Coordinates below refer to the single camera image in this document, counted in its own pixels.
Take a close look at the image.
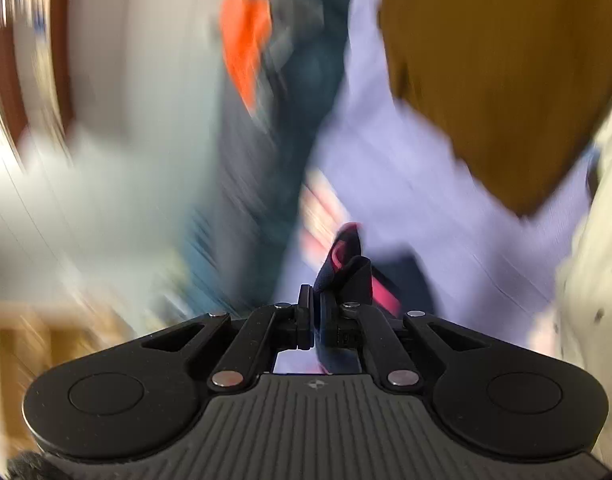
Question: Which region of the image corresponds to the dark teal cloth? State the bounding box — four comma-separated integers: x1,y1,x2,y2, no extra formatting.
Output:
183,0,354,313

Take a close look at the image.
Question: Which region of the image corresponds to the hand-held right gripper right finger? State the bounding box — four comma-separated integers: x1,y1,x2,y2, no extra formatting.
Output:
320,291,487,390

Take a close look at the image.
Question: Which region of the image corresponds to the orange cloth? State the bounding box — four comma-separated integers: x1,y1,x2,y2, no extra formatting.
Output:
220,0,275,113

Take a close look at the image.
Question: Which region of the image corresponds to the brown cloth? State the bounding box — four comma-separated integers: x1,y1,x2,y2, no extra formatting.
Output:
377,0,612,219

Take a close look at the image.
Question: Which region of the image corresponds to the cream cloth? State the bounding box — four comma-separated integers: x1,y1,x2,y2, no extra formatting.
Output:
554,102,612,473

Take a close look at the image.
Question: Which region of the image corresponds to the purple floral bedsheet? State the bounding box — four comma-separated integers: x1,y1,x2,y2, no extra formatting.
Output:
273,0,604,377

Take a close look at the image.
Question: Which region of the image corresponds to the wooden furniture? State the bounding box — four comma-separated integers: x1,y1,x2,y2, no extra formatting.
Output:
0,299,137,453

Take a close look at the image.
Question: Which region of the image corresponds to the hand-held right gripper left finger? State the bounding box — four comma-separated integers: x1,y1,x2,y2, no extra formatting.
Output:
142,284,315,390

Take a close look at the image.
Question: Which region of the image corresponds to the navy garment with pink print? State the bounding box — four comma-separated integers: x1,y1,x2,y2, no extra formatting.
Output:
313,222,437,376

